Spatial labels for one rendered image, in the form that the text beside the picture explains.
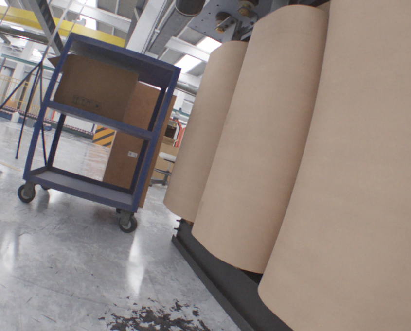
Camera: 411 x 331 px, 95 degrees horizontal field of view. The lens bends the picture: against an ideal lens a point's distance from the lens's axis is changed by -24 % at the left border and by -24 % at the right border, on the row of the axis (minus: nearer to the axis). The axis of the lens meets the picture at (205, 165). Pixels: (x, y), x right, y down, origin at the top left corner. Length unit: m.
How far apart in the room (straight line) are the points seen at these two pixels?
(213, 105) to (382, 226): 0.89
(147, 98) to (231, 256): 1.46
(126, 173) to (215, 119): 1.01
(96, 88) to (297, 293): 1.23
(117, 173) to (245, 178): 1.33
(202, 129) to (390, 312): 0.97
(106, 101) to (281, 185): 0.97
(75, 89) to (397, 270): 1.39
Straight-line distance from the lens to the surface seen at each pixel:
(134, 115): 1.89
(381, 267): 0.42
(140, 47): 11.75
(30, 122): 8.66
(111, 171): 1.89
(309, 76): 0.77
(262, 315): 0.78
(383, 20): 0.59
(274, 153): 0.69
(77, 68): 1.39
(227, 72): 1.16
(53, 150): 1.73
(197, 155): 1.08
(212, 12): 1.60
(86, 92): 1.34
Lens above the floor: 0.45
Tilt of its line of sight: level
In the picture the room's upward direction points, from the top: 17 degrees clockwise
